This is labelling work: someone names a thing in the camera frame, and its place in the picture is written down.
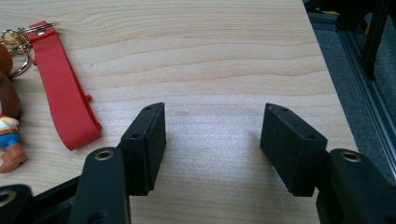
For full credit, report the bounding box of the black metal frame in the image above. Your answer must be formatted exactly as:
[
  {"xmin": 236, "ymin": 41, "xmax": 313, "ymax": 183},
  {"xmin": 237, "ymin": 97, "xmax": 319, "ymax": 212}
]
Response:
[{"xmin": 303, "ymin": 0, "xmax": 396, "ymax": 178}]

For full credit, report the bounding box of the cartoon figure keychain toy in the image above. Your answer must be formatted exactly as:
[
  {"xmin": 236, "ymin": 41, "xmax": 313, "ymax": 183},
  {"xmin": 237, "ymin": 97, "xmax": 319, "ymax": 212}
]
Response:
[{"xmin": 0, "ymin": 43, "xmax": 28, "ymax": 175}]

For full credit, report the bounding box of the red keychain strap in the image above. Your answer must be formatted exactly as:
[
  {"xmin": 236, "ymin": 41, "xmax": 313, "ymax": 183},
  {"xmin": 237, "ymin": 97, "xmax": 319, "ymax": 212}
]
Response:
[{"xmin": 27, "ymin": 20, "xmax": 103, "ymax": 152}]

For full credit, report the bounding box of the gold key ring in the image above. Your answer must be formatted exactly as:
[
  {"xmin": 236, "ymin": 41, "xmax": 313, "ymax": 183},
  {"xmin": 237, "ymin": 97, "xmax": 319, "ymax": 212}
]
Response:
[{"xmin": 0, "ymin": 21, "xmax": 61, "ymax": 78}]

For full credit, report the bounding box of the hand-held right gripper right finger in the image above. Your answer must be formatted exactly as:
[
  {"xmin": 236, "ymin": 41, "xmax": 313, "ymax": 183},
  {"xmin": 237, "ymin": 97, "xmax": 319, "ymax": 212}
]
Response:
[{"xmin": 260, "ymin": 103, "xmax": 396, "ymax": 224}]

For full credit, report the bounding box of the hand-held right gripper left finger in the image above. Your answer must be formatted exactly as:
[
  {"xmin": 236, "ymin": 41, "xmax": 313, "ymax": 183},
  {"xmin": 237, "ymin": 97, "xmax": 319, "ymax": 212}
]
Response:
[{"xmin": 68, "ymin": 102, "xmax": 167, "ymax": 224}]

